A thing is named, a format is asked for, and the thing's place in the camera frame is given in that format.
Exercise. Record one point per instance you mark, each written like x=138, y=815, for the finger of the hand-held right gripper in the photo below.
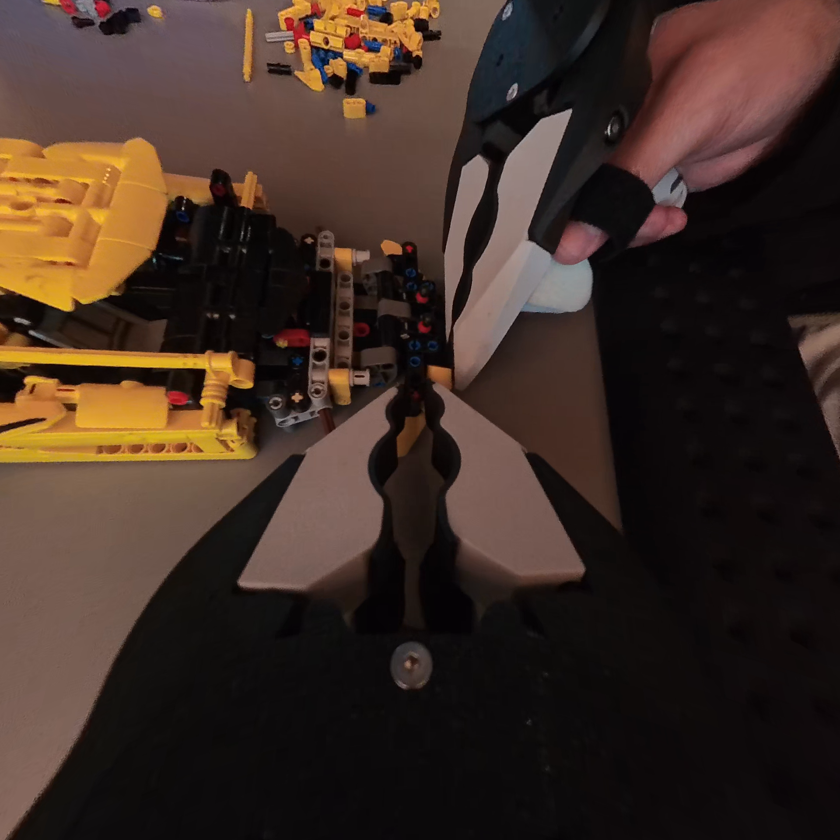
x=463, y=216
x=505, y=262

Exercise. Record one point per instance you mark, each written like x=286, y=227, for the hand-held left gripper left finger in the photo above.
x=321, y=518

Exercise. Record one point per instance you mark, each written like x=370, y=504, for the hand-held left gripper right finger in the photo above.
x=505, y=518

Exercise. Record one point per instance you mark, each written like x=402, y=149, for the yellow toy brick car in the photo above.
x=85, y=216

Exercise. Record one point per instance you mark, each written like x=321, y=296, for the person's right hand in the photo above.
x=722, y=85

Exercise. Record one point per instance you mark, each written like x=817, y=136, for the yellow brick with blue pin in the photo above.
x=358, y=108

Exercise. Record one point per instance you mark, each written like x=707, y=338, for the pile of small toy bricks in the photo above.
x=354, y=39

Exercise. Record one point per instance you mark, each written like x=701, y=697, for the yellow toy axle rod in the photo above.
x=248, y=46

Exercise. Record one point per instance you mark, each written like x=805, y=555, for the person's pale trousers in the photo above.
x=823, y=367

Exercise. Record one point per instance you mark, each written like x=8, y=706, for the small heap of black bricks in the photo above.
x=118, y=19

